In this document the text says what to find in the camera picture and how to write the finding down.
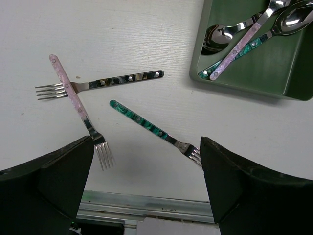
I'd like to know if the green handled fork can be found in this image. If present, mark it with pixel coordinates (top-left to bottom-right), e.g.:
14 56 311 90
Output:
110 100 202 167

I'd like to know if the aluminium table rail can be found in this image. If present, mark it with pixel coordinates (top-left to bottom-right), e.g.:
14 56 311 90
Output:
77 190 214 223

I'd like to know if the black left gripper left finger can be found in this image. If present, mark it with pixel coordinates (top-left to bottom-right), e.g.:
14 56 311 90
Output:
0 136 94 235

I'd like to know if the pink handled fork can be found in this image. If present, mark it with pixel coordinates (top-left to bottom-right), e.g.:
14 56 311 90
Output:
49 54 114 170

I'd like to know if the green handled spoon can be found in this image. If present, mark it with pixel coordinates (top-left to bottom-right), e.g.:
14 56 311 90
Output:
198 0 313 80

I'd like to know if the pink handled spoon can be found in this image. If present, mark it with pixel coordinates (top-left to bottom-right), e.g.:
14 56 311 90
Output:
209 0 293 81

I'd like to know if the green plastic bin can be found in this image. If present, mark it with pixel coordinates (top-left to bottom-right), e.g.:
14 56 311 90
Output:
189 0 313 101

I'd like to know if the black handled spoon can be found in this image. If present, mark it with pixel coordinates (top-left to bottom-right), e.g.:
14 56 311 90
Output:
201 12 263 55

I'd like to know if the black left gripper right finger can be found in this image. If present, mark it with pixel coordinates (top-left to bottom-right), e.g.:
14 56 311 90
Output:
200 137 313 235

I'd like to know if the black handled fork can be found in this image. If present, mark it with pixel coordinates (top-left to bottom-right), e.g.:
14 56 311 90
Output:
35 70 165 100

